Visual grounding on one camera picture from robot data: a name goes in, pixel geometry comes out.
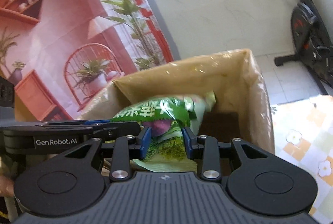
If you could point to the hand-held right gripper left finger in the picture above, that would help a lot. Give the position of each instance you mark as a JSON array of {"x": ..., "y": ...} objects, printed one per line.
[{"x": 145, "y": 141}]

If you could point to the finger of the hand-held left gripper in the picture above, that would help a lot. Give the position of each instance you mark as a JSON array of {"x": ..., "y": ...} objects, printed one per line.
[
  {"x": 100, "y": 122},
  {"x": 122, "y": 128}
]

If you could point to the green snack bag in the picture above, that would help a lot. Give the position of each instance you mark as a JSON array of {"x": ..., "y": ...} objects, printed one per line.
[{"x": 166, "y": 114}]

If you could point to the cardboard box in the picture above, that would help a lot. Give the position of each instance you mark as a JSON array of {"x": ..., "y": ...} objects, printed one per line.
[{"x": 226, "y": 83}]

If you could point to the person's left hand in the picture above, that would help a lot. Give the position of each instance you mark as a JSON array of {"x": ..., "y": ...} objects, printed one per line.
[{"x": 5, "y": 185}]

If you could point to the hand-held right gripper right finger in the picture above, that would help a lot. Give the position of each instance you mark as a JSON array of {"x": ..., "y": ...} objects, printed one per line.
[{"x": 187, "y": 141}]

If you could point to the black exercise bike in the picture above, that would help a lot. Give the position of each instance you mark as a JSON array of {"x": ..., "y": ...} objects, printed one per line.
[{"x": 308, "y": 28}]

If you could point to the printed room backdrop cloth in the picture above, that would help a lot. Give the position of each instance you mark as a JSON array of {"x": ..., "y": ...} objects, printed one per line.
[{"x": 70, "y": 31}]

